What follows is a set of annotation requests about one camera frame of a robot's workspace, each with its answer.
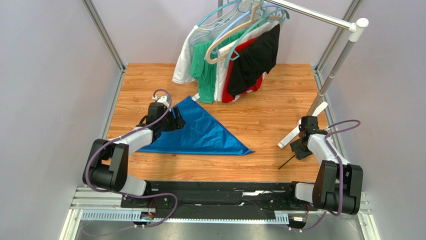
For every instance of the gold spoon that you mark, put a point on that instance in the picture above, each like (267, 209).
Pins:
(286, 162)

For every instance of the red t-shirt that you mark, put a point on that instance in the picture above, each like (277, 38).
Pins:
(240, 82)

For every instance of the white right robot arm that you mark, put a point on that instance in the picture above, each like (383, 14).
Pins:
(338, 185)

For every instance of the blue plastic hanger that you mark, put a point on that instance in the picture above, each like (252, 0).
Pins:
(211, 31)

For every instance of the teal plastic hanger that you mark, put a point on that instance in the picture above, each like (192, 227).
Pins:
(228, 46)

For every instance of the teal hanger left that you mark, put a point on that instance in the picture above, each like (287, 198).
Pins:
(219, 10)

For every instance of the green t-shirt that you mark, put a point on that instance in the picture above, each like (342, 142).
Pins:
(211, 78)

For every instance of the black t-shirt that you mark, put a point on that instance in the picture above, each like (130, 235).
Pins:
(261, 54)

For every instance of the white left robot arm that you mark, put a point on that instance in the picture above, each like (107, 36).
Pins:
(106, 169)

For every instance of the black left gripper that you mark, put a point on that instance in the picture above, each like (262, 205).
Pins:
(177, 123)

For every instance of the white t-shirt middle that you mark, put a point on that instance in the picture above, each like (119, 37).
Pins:
(211, 78)

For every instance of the blue cloth napkin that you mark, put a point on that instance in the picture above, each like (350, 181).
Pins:
(202, 134)

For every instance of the white t-shirt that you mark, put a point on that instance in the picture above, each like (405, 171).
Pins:
(211, 78)
(182, 71)

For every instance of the white t-shirt left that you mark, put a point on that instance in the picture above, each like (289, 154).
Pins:
(182, 71)

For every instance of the white clothes rack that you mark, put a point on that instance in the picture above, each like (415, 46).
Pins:
(346, 24)

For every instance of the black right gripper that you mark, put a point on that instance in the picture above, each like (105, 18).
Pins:
(300, 148)

